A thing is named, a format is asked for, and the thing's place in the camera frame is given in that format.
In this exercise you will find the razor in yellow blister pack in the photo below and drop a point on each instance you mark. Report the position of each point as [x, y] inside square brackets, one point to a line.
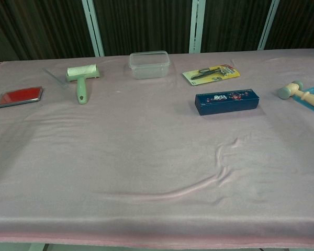
[212, 75]

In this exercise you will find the clear plastic food container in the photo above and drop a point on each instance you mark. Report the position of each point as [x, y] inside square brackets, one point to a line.
[149, 68]

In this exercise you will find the green lint roller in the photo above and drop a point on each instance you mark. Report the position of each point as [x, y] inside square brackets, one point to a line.
[81, 89]

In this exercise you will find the white metal post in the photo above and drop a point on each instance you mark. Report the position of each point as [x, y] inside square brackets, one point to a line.
[197, 26]
[268, 26]
[92, 26]

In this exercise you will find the red stamp ink pad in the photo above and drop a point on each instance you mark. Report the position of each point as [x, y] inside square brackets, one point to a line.
[19, 96]

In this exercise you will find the dark blue glasses case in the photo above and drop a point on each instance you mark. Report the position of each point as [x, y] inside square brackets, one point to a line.
[225, 103]

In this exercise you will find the pink tablecloth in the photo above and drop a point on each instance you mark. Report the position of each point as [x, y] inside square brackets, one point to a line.
[146, 157]

